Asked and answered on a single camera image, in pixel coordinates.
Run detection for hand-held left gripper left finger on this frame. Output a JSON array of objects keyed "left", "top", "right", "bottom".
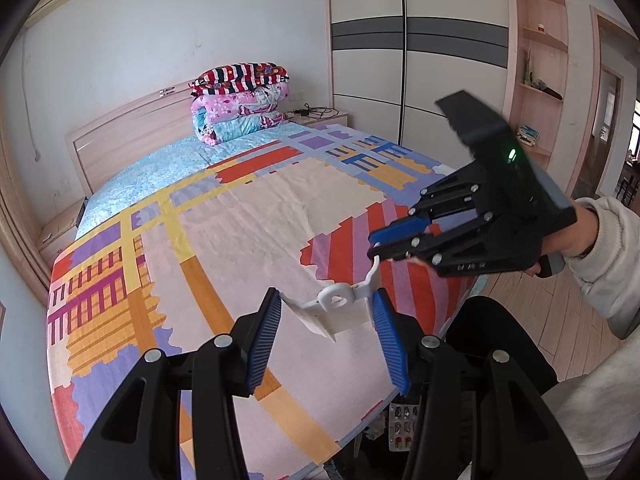
[{"left": 65, "top": 287, "right": 282, "bottom": 480}]

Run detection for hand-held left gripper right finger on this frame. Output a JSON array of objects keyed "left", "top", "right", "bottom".
[{"left": 371, "top": 289, "right": 588, "bottom": 480}]

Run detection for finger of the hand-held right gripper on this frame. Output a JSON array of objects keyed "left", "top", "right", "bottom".
[
  {"left": 367, "top": 217, "right": 539, "bottom": 278},
  {"left": 369, "top": 167, "right": 496, "bottom": 250}
]

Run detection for white plastic hook bracket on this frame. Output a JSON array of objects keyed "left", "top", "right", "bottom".
[{"left": 280, "top": 255, "right": 381, "bottom": 343}]

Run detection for pill blister pack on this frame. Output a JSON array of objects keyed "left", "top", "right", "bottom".
[{"left": 389, "top": 402, "right": 420, "bottom": 453}]

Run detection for person's right forearm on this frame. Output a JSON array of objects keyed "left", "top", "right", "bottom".
[{"left": 565, "top": 195, "right": 640, "bottom": 341}]

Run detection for person's right hand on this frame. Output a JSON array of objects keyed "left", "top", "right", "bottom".
[{"left": 542, "top": 199, "right": 599, "bottom": 261}]

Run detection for dark shelf ornaments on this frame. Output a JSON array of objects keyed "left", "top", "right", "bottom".
[{"left": 522, "top": 50, "right": 563, "bottom": 101}]

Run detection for colourful patterned bed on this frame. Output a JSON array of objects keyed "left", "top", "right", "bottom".
[{"left": 46, "top": 122, "right": 476, "bottom": 480}]

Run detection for dark wooden chair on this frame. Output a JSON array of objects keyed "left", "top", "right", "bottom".
[{"left": 617, "top": 160, "right": 640, "bottom": 201}]

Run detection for small wooden nightstand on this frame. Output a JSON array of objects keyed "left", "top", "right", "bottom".
[{"left": 287, "top": 110, "right": 351, "bottom": 128}]

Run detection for wooden corner shelf unit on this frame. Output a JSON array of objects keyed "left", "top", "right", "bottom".
[{"left": 502, "top": 0, "right": 571, "bottom": 181}]

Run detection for white sliding door wardrobe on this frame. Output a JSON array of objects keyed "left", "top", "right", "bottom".
[{"left": 325, "top": 0, "right": 516, "bottom": 171}]

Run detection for blue cartoon folded quilt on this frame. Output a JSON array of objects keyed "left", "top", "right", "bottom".
[{"left": 192, "top": 110, "right": 288, "bottom": 147}]

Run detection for light blue bed sheet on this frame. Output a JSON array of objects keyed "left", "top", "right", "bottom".
[{"left": 75, "top": 125, "right": 311, "bottom": 241}]

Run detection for pink cartoon folded quilt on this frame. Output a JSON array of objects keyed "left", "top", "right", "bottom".
[{"left": 191, "top": 84, "right": 291, "bottom": 121}]

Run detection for person's light grey sweater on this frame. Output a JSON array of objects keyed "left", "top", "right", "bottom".
[{"left": 542, "top": 350, "right": 640, "bottom": 471}]

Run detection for striped folded quilt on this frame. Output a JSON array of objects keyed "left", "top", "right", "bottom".
[{"left": 189, "top": 62, "right": 291, "bottom": 97}]

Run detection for wooden nightstand with drawer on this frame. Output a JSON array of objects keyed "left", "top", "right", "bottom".
[{"left": 37, "top": 200, "right": 88, "bottom": 261}]

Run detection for wooden bed headboard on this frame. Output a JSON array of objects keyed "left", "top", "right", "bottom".
[{"left": 66, "top": 80, "right": 201, "bottom": 198}]

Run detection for wooden door frame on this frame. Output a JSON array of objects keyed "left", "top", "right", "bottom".
[{"left": 565, "top": 5, "right": 640, "bottom": 201}]

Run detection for black charger cable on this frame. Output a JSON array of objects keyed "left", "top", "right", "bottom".
[{"left": 290, "top": 104, "right": 338, "bottom": 120}]

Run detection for thin wall cable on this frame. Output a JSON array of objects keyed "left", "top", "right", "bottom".
[{"left": 20, "top": 35, "right": 41, "bottom": 161}]

